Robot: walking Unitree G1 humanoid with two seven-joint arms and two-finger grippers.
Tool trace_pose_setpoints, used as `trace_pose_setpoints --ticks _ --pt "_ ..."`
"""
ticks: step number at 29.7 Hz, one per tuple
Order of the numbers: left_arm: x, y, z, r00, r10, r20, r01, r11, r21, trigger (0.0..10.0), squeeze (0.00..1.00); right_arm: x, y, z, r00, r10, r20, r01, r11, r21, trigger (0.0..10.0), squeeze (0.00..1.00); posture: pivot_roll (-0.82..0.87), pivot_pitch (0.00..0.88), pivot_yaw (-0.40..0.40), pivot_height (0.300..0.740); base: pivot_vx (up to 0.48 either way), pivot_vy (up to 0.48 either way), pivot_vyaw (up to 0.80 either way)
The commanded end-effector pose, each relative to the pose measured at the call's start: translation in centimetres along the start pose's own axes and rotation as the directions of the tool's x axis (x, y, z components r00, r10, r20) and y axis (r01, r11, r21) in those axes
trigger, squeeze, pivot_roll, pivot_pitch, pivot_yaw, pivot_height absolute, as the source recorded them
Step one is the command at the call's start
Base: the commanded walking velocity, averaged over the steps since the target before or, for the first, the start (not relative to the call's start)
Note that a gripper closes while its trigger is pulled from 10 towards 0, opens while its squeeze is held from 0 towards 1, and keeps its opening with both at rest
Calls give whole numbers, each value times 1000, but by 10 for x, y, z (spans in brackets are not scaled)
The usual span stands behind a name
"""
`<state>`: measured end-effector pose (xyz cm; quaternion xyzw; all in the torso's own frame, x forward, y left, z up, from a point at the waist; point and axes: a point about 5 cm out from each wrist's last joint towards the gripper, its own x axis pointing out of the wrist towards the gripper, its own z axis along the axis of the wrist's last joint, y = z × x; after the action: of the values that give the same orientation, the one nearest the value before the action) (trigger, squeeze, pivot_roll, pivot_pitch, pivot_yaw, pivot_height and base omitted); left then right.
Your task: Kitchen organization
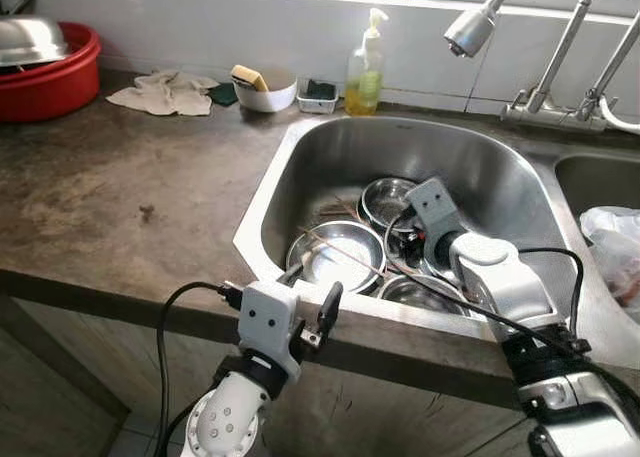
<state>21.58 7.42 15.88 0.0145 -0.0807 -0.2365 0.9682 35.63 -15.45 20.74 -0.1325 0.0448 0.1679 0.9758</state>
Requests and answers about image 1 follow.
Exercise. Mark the stainless steel bowl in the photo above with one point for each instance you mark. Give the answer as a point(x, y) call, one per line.
point(385, 202)
point(335, 267)
point(420, 297)

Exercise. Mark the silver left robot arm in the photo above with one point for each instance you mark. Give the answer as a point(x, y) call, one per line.
point(225, 417)

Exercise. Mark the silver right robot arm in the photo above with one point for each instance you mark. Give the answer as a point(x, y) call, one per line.
point(500, 277)

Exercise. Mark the thin wooden chopstick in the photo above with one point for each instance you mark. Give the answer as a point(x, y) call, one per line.
point(345, 247)

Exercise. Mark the stainless steel sink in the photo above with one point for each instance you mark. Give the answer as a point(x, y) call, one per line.
point(470, 177)

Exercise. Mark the small white plastic tray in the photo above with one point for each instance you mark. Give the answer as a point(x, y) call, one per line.
point(317, 105)

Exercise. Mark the yellow dish soap pump bottle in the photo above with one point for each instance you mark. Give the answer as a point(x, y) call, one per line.
point(364, 82)

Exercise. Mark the green sponge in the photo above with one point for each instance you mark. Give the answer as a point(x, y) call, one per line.
point(321, 89)

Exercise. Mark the white ceramic bowl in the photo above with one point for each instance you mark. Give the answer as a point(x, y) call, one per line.
point(268, 97)

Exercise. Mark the chrome faucet base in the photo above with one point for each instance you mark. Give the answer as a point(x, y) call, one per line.
point(545, 115)

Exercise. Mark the dark green scouring pad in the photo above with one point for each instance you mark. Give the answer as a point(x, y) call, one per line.
point(224, 95)

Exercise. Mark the translucent plastic bag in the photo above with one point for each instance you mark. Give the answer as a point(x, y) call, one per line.
point(612, 242)

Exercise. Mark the yellow sponge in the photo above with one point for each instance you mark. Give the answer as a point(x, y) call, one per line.
point(248, 77)

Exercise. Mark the grey flexible sprayer faucet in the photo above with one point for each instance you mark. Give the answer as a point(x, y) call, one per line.
point(468, 29)

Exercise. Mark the beige crumpled cloth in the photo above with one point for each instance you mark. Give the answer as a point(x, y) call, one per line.
point(165, 95)

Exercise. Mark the grey gooseneck faucet pipe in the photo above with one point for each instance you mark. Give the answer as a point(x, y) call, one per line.
point(612, 67)

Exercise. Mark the red plastic basin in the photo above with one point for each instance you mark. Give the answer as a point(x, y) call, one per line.
point(50, 92)

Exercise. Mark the stainless steel domed lid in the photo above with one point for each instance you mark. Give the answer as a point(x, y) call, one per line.
point(28, 39)

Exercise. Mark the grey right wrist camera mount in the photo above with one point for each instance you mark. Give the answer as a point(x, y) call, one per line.
point(435, 207)

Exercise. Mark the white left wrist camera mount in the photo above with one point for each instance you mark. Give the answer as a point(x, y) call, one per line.
point(265, 322)

